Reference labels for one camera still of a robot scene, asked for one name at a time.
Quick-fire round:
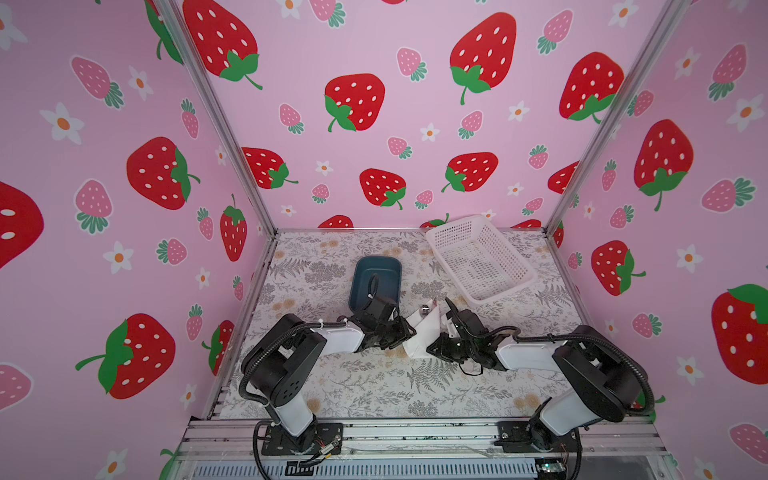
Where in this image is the white paper napkin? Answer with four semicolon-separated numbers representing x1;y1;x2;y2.
402;299;442;359

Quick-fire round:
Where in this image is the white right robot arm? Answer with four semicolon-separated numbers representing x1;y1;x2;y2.
426;300;655;452

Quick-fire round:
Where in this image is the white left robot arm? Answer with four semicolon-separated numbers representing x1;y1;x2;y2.
237;296;416;441

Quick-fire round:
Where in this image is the teal plastic tray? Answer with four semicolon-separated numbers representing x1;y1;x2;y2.
348;256;402;312

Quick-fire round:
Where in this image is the white perforated plastic basket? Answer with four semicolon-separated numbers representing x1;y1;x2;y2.
426;216;537;307

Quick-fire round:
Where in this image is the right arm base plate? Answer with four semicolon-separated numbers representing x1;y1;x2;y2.
493;421;581;454

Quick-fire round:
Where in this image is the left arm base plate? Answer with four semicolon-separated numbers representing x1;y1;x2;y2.
259;421;344;456

